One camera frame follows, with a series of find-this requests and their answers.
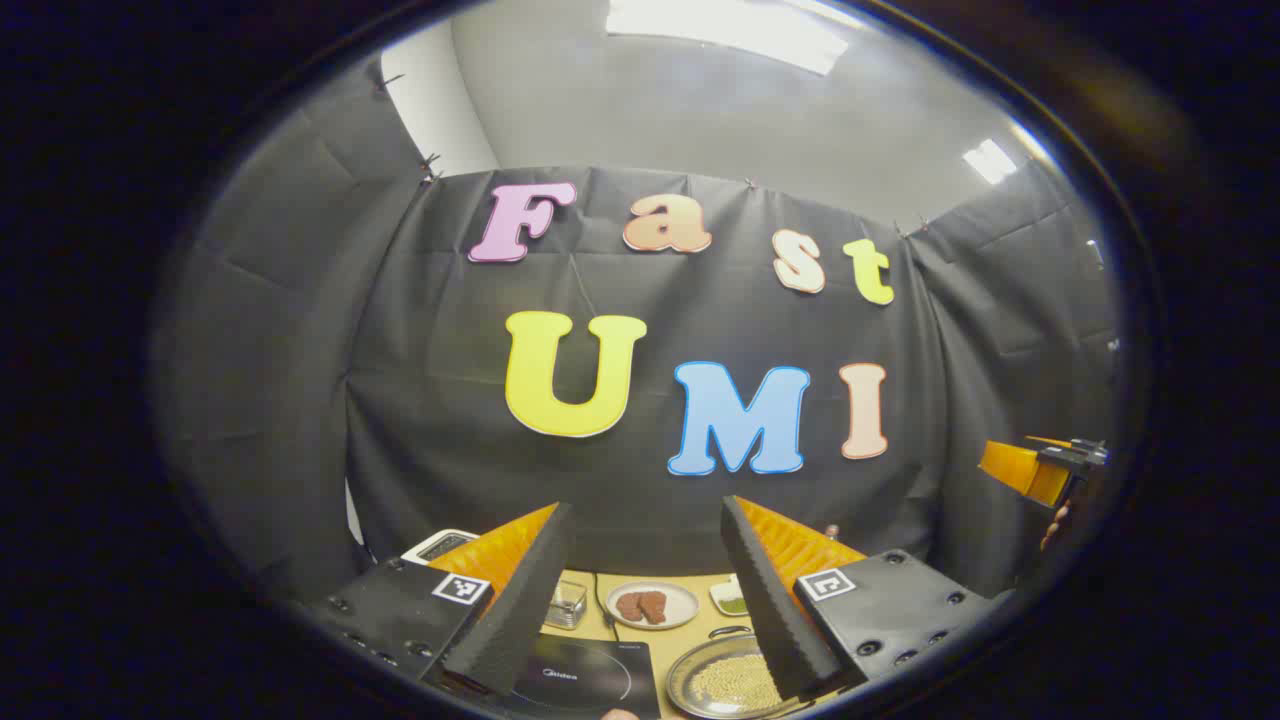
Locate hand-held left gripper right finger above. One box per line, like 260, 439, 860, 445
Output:
720, 495, 1001, 701

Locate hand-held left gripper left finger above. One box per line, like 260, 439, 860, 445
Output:
305, 502, 576, 701

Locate heap of yellow soybeans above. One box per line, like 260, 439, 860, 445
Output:
690, 655, 786, 713

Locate black induction cooktop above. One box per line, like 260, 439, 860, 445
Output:
500, 632, 663, 720

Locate steel pot with black handles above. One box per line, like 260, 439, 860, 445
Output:
665, 626, 813, 720

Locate round white plate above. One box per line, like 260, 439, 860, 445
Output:
606, 581, 700, 631

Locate white toaster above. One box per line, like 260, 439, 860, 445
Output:
402, 528, 481, 567

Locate small ceiling light panel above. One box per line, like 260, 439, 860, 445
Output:
962, 138, 1019, 186

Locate large ceiling light panel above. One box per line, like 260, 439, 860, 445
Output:
605, 0, 851, 76

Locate metal wire basket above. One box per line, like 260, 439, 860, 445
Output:
545, 578, 589, 631

